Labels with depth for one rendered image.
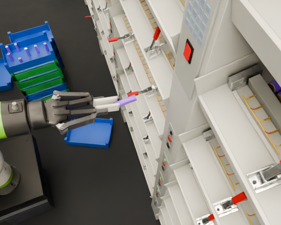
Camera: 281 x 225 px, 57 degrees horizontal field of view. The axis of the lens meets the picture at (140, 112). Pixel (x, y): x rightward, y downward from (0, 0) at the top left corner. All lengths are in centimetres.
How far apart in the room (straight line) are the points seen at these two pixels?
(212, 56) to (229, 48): 3
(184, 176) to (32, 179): 91
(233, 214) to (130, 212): 118
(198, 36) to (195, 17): 3
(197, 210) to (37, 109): 49
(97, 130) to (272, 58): 169
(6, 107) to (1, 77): 172
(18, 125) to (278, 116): 55
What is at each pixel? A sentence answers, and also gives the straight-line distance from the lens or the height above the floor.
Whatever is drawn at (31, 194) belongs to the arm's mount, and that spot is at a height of 36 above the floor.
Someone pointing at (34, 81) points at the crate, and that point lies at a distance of 191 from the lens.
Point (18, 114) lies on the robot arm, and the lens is 69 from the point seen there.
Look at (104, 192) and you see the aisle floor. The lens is 173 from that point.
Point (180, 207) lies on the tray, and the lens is 95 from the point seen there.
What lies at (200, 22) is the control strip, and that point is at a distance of 37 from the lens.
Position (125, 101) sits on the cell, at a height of 105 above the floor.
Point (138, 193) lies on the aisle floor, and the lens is 172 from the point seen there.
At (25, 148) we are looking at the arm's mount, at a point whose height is 35.
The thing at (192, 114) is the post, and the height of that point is 125.
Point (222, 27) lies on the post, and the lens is 35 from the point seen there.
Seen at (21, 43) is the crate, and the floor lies 43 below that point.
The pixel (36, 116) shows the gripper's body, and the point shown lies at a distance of 69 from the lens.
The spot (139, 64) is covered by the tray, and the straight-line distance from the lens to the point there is 97.
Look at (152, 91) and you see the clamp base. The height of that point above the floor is 96.
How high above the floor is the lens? 167
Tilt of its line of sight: 59 degrees down
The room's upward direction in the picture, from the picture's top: straight up
